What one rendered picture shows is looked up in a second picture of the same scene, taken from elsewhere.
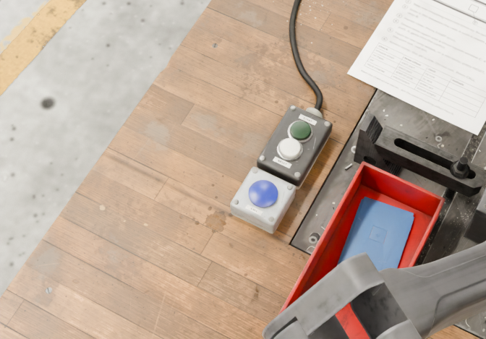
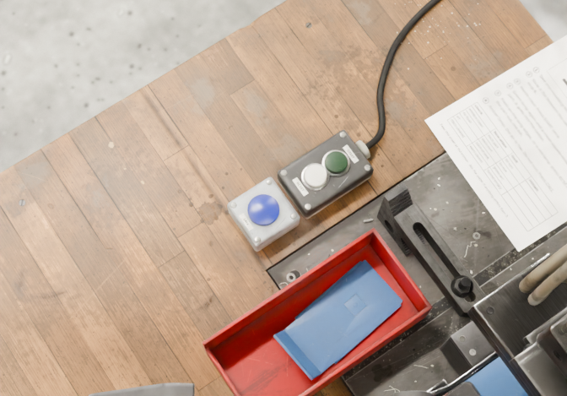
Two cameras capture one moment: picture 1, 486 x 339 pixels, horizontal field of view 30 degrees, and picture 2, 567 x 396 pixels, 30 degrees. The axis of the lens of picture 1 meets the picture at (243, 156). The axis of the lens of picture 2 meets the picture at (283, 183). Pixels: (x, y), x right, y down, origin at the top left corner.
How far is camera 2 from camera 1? 0.34 m
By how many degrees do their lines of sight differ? 14
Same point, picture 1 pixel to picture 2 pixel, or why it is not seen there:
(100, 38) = not seen: outside the picture
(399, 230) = (378, 311)
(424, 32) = (532, 113)
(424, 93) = (490, 180)
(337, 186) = (346, 235)
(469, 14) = not seen: outside the picture
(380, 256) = (345, 328)
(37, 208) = (137, 59)
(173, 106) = (233, 72)
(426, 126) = (472, 216)
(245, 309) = (190, 312)
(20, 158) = not seen: outside the picture
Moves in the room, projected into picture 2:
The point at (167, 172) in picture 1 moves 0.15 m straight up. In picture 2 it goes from (190, 138) to (181, 94)
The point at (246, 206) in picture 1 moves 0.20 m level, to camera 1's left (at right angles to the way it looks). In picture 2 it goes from (240, 214) to (99, 148)
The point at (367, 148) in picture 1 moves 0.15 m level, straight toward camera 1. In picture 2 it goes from (387, 215) to (307, 305)
